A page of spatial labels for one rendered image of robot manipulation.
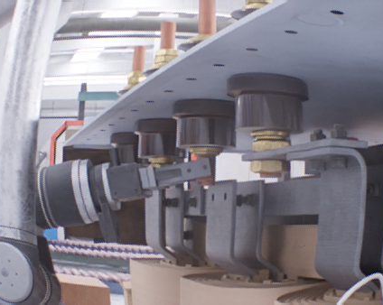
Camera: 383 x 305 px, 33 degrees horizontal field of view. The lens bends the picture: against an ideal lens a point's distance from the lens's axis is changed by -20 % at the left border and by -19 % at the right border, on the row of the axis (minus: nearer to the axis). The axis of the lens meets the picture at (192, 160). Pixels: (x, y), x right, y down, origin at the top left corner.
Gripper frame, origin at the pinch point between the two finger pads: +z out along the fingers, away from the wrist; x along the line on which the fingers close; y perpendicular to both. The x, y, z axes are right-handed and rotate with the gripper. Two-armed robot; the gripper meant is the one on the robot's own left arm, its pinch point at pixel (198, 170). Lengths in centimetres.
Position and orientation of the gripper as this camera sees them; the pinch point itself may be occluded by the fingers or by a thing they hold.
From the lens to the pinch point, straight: 121.2
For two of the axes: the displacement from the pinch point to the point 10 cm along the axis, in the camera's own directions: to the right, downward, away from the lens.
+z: 9.8, -1.9, -0.5
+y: -1.9, -9.8, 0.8
